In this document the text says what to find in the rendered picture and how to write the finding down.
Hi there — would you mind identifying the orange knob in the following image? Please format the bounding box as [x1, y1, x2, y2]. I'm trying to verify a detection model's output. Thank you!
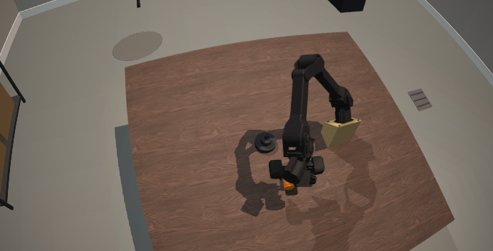
[282, 178, 295, 190]

